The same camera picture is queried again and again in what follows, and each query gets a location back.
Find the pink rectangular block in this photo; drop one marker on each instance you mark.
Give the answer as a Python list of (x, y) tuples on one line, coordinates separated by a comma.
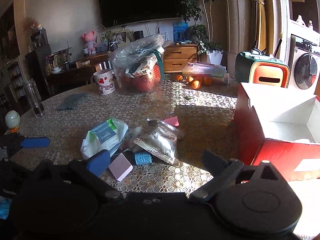
[(121, 167)]

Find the yellow curtain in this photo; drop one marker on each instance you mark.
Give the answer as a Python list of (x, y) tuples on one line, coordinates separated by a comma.
[(260, 17)]

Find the tall green houseplant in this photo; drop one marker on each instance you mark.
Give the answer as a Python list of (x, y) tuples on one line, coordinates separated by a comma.
[(192, 7)]

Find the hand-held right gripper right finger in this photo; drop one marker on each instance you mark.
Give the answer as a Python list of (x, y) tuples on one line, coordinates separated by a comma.
[(212, 161)]

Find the blue box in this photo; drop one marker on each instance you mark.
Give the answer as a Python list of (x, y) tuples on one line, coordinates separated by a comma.
[(180, 31)]

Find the wooden drawer cabinet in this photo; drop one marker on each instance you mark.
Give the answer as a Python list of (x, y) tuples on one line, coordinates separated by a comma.
[(180, 55)]

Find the black speaker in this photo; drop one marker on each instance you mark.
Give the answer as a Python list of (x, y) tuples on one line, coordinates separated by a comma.
[(139, 35)]

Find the green white wet wipes packet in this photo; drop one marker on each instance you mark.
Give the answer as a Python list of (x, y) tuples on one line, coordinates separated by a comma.
[(105, 137)]

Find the grey cloth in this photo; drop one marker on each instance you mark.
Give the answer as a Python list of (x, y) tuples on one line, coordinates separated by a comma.
[(71, 101)]

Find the white planter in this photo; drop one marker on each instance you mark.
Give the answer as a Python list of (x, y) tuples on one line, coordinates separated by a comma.
[(215, 57)]

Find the wooden chair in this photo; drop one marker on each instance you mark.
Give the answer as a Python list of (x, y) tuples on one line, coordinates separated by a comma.
[(103, 66)]

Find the small dark bottle blue label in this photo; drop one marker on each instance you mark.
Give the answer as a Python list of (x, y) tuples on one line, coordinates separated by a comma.
[(143, 158)]

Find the tall clear glass tumbler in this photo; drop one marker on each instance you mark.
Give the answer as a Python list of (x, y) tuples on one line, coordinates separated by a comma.
[(33, 97)]

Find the red cardboard box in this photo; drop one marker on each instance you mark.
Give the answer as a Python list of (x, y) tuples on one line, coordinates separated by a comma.
[(252, 130)]

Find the dark wooden sideboard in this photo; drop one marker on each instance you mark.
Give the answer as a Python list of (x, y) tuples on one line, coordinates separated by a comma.
[(72, 76)]

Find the lace-covered desktop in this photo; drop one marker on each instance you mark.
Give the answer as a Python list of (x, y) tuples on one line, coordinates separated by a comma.
[(62, 127)]

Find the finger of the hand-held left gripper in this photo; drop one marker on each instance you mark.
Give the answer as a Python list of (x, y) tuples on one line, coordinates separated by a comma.
[(35, 142)]

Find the dark shelf cabinet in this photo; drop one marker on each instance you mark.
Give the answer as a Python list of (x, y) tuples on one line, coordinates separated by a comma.
[(37, 60)]

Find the clear plastic bag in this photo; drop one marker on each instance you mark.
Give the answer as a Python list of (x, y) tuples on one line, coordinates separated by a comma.
[(140, 48)]

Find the pink binder clip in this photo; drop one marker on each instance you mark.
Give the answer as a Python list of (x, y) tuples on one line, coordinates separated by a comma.
[(172, 121)]

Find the clear plastic storage box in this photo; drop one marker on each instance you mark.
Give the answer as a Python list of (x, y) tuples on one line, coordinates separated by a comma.
[(205, 70)]

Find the black television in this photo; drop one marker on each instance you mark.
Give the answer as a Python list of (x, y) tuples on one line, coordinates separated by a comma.
[(142, 2)]

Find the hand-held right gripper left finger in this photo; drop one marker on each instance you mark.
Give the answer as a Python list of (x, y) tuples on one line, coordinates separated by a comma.
[(98, 161)]

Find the green orange tissue box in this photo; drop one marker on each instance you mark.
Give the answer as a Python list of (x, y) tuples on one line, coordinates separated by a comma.
[(267, 72)]

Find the white egg-shaped toy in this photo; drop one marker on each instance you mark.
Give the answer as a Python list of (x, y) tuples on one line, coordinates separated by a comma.
[(12, 118)]

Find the white washing machine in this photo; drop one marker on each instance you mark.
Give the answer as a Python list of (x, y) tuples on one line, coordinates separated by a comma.
[(305, 67)]

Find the pink plush toy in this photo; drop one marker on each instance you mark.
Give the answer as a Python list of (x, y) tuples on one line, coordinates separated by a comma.
[(90, 41)]

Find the potted grass plant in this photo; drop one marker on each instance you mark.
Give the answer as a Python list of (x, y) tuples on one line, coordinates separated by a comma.
[(111, 37)]

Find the orange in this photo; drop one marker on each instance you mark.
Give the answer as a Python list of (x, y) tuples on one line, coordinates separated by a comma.
[(178, 77), (189, 79), (196, 84), (207, 81)]

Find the white strawberry print mug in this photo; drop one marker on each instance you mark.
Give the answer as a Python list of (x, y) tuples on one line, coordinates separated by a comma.
[(105, 82)]

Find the silver snack packet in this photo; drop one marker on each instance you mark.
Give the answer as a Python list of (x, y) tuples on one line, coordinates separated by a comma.
[(170, 126), (160, 147)]

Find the clear bag of apples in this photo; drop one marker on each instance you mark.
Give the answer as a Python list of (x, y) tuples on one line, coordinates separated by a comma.
[(142, 80)]

